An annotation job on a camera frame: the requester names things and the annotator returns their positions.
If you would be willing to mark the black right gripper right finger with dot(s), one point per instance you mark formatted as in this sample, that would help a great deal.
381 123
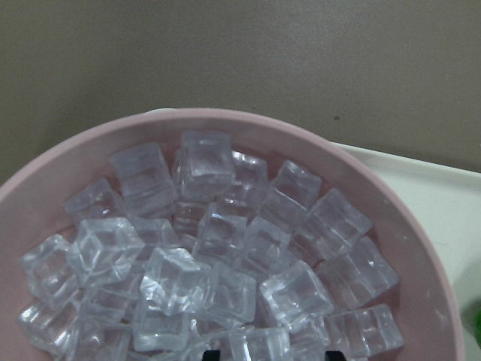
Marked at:
334 355

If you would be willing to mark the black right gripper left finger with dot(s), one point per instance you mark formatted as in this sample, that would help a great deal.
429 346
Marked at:
211 355

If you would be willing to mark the pile of ice cubes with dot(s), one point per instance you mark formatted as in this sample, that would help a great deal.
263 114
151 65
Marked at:
210 253

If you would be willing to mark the pink bowl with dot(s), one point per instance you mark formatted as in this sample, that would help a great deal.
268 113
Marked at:
31 209

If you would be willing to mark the green lime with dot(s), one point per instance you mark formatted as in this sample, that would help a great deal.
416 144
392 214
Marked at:
469 315

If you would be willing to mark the cream plastic tray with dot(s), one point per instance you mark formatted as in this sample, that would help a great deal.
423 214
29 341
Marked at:
444 202

